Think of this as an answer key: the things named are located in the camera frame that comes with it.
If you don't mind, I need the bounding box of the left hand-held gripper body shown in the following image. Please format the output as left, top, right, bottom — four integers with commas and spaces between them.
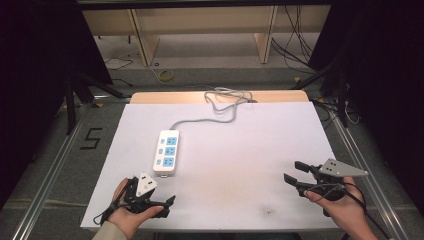
124, 171, 159, 214

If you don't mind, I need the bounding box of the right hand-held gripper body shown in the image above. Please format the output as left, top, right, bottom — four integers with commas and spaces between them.
308, 158, 370, 202

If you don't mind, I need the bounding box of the person's left hand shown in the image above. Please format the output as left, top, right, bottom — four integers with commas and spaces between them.
107, 177, 165, 232

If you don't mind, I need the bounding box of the person's right hand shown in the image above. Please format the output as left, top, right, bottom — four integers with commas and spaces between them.
304, 176, 369, 233

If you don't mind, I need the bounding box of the white power strip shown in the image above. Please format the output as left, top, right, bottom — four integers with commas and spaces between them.
152, 128, 181, 178

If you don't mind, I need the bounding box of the white foam board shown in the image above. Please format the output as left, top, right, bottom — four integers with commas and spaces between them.
80, 101, 342, 232

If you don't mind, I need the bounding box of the black metal stand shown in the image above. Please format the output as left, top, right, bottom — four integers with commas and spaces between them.
292, 58, 350, 128
64, 70, 125, 136

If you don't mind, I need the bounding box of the black curtain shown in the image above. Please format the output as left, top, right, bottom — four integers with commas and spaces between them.
308, 0, 424, 218
0, 0, 114, 211

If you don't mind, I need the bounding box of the yellow tape roll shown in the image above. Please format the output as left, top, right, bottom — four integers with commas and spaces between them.
157, 68, 175, 82

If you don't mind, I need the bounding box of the wooden shelf unit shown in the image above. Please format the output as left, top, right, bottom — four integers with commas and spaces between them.
81, 4, 332, 67

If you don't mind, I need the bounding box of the aluminium floor rail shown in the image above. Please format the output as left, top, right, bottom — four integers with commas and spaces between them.
11, 98, 92, 240
328, 108, 403, 240

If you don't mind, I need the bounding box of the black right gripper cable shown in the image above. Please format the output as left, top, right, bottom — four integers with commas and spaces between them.
304, 181, 392, 240

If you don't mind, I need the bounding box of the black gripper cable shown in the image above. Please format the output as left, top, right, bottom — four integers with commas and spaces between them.
92, 181, 135, 226
304, 181, 392, 240

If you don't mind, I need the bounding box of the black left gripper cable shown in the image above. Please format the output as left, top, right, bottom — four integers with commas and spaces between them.
92, 181, 135, 226

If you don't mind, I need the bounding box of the white floor cable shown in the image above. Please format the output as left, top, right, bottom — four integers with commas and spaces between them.
343, 99, 362, 125

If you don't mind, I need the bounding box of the grey power strip cable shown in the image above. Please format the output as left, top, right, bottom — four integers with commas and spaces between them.
168, 86, 254, 131

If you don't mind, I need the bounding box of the bundle of black cables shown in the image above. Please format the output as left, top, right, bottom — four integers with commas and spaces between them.
270, 4, 318, 74

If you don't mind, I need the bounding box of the thin black floor cable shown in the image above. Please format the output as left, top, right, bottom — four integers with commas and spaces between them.
104, 55, 135, 88

